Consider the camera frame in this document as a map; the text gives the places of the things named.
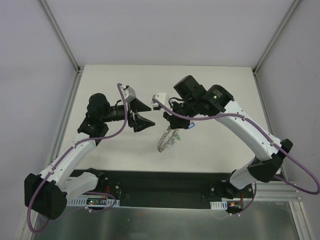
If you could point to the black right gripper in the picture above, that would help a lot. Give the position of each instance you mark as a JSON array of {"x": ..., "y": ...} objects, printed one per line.
[{"x": 175, "y": 121}]

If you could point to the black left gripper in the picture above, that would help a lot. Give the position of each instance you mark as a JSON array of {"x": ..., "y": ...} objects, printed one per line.
[{"x": 132, "y": 116}]

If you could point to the silver disc with key rings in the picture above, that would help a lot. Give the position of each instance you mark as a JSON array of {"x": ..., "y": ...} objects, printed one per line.
[{"x": 168, "y": 138}]

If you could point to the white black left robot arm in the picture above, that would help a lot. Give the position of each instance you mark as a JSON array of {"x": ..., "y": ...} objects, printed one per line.
[{"x": 49, "y": 192}]

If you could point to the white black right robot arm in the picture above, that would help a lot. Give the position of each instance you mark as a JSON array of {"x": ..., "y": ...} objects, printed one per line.
[{"x": 269, "y": 151}]

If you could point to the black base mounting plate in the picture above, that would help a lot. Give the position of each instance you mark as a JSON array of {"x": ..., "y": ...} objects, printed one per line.
[{"x": 173, "y": 190}]

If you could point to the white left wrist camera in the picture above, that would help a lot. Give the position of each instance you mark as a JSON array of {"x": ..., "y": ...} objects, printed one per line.
[{"x": 130, "y": 92}]

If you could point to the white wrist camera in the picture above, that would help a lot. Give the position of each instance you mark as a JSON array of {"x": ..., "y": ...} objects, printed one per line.
[
  {"x": 130, "y": 92},
  {"x": 158, "y": 100}
]

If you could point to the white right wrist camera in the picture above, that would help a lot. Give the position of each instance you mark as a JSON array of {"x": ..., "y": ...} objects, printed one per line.
[{"x": 158, "y": 100}]

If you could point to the white slotted cable duct right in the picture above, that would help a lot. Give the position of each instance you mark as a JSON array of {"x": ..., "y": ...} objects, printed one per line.
[{"x": 219, "y": 205}]

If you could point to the white slotted cable duct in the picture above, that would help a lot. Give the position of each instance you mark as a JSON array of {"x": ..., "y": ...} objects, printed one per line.
[
  {"x": 93, "y": 202},
  {"x": 219, "y": 205}
]

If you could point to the white slotted cable duct left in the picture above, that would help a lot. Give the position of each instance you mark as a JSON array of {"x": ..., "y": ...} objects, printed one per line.
[{"x": 93, "y": 202}]

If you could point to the aluminium corner frame post left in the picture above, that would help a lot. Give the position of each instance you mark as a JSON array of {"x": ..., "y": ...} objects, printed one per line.
[{"x": 59, "y": 35}]

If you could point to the aluminium corner frame post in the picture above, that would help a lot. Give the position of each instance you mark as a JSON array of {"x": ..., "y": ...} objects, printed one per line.
[
  {"x": 292, "y": 9},
  {"x": 59, "y": 35}
]

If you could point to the aluminium corner frame post right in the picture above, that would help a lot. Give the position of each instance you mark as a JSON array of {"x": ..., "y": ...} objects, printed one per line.
[{"x": 292, "y": 9}]

